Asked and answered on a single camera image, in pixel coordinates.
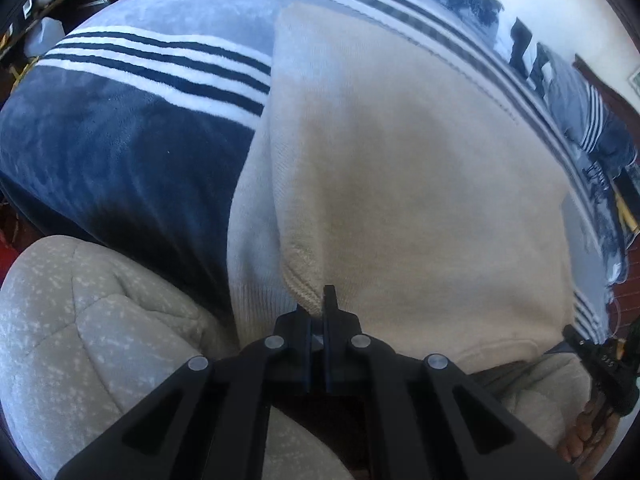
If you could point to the grey striped garment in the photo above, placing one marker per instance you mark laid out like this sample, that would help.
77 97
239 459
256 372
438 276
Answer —
580 100

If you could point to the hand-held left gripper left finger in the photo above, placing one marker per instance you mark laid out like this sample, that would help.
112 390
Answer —
305 360

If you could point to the navy and white striped pillow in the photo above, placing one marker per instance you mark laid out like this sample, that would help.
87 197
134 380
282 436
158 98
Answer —
530 55

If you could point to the cluttered wooden side table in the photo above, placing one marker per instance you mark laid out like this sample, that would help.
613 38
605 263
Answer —
22 22

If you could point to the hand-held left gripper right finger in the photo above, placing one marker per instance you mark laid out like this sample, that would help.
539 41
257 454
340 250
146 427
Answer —
330 355

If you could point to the dark blue fleece garment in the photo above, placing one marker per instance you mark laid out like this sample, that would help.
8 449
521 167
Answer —
617 147

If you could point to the beige knit sweater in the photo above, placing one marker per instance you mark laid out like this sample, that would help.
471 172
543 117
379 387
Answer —
400 185

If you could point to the bed with blue striped sheet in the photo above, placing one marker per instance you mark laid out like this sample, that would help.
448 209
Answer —
125 160

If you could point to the tree-print pillow with yellow stripe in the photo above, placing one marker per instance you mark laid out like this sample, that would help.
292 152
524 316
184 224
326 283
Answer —
617 220

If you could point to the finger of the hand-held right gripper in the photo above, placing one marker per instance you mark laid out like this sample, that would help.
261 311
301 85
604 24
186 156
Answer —
575 337

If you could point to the translucent plastic container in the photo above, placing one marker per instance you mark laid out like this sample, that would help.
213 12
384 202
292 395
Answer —
42 35

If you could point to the person's right hand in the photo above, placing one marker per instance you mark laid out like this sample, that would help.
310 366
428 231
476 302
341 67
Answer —
582 435

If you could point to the person's right leg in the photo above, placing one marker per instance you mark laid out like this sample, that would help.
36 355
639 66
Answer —
540 395

